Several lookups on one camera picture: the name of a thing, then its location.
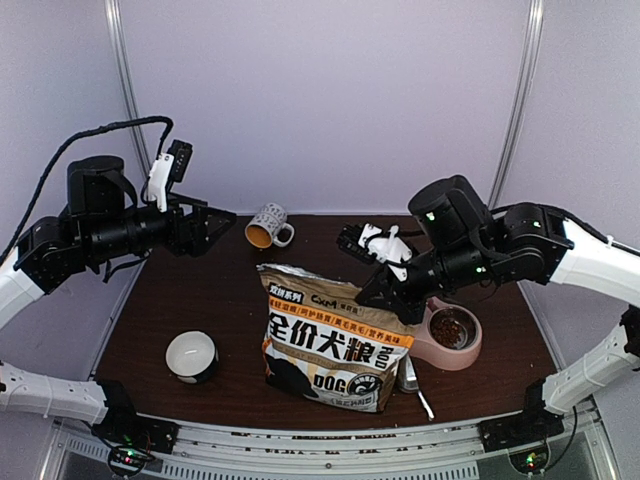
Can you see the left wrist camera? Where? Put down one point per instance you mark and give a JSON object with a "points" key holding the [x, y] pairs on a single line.
{"points": [[167, 169]]}

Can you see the aluminium frame post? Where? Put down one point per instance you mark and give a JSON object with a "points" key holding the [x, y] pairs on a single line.
{"points": [[118, 44], [529, 59]]}

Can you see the brown dog food kibble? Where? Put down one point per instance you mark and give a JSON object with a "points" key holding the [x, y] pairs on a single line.
{"points": [[445, 331]]}

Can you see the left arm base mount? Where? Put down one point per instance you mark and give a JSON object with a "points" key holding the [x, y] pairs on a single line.
{"points": [[132, 440]]}

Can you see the aluminium front rail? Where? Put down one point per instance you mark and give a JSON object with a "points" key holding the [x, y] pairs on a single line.
{"points": [[452, 450]]}

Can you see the small steel feeder bowl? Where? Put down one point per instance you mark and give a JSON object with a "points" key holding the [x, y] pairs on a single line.
{"points": [[469, 328]]}

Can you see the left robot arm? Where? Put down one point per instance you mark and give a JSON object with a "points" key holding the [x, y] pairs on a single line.
{"points": [[95, 227]]}

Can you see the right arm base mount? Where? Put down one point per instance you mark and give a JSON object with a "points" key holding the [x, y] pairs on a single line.
{"points": [[533, 424]]}

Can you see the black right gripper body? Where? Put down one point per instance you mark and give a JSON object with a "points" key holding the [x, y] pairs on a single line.
{"points": [[412, 308]]}

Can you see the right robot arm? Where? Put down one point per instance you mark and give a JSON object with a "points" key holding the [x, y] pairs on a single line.
{"points": [[472, 244]]}

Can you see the metal food scoop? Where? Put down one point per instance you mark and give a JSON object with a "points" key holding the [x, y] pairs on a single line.
{"points": [[407, 382]]}

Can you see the white ceramic bowl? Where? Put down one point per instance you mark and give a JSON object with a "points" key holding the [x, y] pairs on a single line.
{"points": [[192, 357]]}

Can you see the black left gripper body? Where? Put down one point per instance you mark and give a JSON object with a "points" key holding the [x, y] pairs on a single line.
{"points": [[178, 241]]}

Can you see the pink double pet feeder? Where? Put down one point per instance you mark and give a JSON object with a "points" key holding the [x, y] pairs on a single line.
{"points": [[425, 347]]}

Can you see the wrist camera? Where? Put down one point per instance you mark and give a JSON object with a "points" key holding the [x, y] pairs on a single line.
{"points": [[167, 169], [369, 243]]}

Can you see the left aluminium frame post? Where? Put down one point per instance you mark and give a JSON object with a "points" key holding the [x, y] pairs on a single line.
{"points": [[118, 44]]}

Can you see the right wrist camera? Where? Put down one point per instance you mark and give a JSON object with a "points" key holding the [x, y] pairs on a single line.
{"points": [[369, 243]]}

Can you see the right aluminium frame post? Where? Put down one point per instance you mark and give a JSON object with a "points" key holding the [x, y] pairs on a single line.
{"points": [[529, 59]]}

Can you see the dog food bag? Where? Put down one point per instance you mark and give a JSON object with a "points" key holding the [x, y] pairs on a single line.
{"points": [[321, 345]]}

